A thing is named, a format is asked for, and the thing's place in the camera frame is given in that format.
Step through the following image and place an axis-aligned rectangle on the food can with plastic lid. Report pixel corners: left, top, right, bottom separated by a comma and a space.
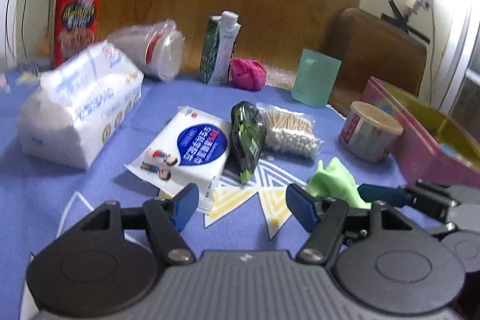
339, 101, 404, 163

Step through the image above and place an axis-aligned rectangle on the bagged stack of plastic cups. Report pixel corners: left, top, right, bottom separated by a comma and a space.
107, 19, 185, 81

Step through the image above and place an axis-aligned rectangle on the pale green plastic mug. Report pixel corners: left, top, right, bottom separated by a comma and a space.
292, 49, 342, 108

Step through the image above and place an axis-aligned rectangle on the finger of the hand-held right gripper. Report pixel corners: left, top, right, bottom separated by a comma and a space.
358, 181, 460, 223

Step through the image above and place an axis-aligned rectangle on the white wet wipes pack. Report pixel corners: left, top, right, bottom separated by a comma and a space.
125, 106, 232, 214

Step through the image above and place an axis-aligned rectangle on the blue printed tablecloth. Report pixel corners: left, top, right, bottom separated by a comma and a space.
0, 69, 480, 320

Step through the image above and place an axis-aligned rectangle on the clear bag of cotton swabs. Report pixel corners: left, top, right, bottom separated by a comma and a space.
257, 103, 324, 160

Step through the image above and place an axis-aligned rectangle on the red snack box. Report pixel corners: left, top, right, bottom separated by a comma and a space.
52, 0, 106, 68

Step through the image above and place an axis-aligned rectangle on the pink biscuit tin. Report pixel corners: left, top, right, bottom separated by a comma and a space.
362, 77, 480, 190

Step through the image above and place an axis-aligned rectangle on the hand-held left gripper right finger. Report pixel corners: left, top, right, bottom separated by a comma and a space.
286, 184, 413, 264

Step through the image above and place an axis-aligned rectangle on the white tissue pack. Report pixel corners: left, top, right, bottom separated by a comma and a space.
17, 40, 145, 171

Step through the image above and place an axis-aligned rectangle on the green and white drink carton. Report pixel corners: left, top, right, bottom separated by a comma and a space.
198, 10, 241, 84

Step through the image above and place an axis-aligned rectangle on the pink cloth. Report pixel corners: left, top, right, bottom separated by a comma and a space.
229, 58, 268, 91

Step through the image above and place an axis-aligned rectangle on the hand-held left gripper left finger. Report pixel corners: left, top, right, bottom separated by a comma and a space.
80, 183, 199, 265

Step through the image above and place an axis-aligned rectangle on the dark green patterned packet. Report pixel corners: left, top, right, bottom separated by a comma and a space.
230, 101, 268, 185

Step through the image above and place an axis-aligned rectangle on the light green cloth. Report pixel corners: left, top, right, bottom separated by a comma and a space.
307, 158, 372, 209

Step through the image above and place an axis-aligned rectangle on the brown chair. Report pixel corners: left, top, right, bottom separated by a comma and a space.
328, 7, 429, 115

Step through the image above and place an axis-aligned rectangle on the white cable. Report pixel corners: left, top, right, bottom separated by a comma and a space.
410, 0, 441, 96

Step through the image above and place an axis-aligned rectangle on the light blue pouch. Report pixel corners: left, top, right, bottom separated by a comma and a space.
440, 143, 480, 167

